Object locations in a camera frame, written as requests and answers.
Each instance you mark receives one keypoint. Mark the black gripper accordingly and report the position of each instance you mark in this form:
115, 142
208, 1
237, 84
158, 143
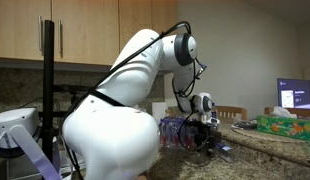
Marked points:
199, 130

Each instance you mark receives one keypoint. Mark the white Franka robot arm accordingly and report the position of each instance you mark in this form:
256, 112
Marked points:
108, 133

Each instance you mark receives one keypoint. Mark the shrink-wrapped water bottle pack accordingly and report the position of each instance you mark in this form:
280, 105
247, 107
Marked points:
171, 131

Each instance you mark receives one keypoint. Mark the round woven placemat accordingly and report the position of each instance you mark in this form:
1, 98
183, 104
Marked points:
248, 132

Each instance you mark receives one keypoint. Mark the white box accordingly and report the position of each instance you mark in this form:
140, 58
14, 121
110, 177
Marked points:
158, 111

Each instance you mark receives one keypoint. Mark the green floral tissue box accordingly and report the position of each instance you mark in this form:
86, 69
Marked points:
285, 128

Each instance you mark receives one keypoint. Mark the television screen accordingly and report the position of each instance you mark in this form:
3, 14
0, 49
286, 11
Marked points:
295, 93

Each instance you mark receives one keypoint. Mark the wooden cabinet door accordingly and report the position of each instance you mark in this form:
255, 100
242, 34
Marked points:
135, 16
88, 30
18, 30
165, 13

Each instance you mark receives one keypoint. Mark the wrist mounted camera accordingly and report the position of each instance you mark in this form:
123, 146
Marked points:
212, 122

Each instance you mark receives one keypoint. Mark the black camera stand pole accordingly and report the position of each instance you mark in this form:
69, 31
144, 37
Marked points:
48, 66

